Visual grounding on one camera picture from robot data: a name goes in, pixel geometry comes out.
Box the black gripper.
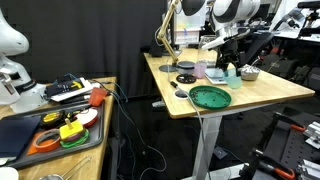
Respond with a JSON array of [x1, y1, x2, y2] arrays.
[[216, 39, 248, 78]]

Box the translucent purple plastic cup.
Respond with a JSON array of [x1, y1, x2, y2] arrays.
[[193, 61, 208, 80]]

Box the green round plate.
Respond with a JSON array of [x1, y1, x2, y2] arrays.
[[188, 85, 233, 111]]

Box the orange red cup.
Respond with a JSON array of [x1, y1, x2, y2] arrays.
[[87, 86, 109, 108]]

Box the white digital kitchen scale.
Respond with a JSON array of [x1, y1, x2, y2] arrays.
[[203, 67, 231, 86]]

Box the silver metal tin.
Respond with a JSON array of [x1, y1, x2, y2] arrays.
[[239, 64, 262, 82]]

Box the scattered dark coffee beans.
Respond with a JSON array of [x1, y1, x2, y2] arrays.
[[191, 86, 230, 109]]

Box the black office chair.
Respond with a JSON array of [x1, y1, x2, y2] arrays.
[[243, 30, 280, 66]]

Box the black round lid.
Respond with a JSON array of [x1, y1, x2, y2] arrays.
[[175, 73, 198, 85]]

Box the clear plastic storage drawers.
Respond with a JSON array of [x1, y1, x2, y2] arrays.
[[172, 7, 202, 46]]

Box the black orange bar clamp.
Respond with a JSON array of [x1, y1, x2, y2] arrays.
[[239, 148, 297, 180], [272, 111, 307, 133]]

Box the black speaker box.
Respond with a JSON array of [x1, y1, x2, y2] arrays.
[[148, 38, 165, 58]]

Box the white desk leg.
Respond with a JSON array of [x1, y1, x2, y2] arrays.
[[181, 114, 248, 180]]

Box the black power adapter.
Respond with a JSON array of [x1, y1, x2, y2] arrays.
[[212, 146, 228, 161]]

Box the black perforated breadboard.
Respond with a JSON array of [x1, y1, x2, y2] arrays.
[[252, 112, 320, 180]]

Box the white paper sheets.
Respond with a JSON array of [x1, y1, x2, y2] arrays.
[[49, 77, 101, 103]]

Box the dark metal baking tray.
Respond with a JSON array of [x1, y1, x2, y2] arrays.
[[4, 99, 106, 170]]

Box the black curtain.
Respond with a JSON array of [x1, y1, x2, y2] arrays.
[[0, 0, 168, 98]]

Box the white red round disc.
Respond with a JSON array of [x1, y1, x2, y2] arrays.
[[74, 107, 100, 129]]

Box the green ruffled toy piece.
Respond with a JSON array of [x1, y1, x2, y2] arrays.
[[59, 128, 91, 150]]

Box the black device yellow mark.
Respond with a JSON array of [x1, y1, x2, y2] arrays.
[[45, 78, 85, 99]]

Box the yellow toy block with peg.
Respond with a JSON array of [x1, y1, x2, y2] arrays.
[[58, 117, 85, 141]]

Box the black yellow tape measure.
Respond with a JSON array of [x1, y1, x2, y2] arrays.
[[39, 110, 67, 130]]

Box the orange tape roll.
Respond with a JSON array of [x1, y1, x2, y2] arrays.
[[32, 128, 62, 154]]

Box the dark blue notebook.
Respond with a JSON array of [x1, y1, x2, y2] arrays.
[[0, 115, 42, 160]]

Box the white bowl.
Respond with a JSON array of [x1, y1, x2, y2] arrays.
[[0, 166, 20, 180]]

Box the grey wrist camera bar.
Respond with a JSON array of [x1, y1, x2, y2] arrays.
[[201, 28, 252, 52]]

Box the white desk cable grommet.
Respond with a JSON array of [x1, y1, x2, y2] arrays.
[[172, 88, 190, 101]]

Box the grey cable with black plug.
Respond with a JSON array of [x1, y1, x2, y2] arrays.
[[169, 80, 214, 180]]

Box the black camera stand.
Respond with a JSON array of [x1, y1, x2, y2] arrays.
[[296, 0, 320, 38]]

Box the aluminium extrusion rail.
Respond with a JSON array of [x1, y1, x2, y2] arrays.
[[304, 120, 320, 150], [297, 158, 320, 180]]

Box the grey hanging cable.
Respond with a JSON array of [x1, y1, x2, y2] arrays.
[[99, 79, 168, 180]]

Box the blue cable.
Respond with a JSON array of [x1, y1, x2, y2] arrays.
[[62, 72, 130, 105]]

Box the metal wire strainer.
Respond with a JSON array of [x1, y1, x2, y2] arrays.
[[37, 154, 93, 180]]

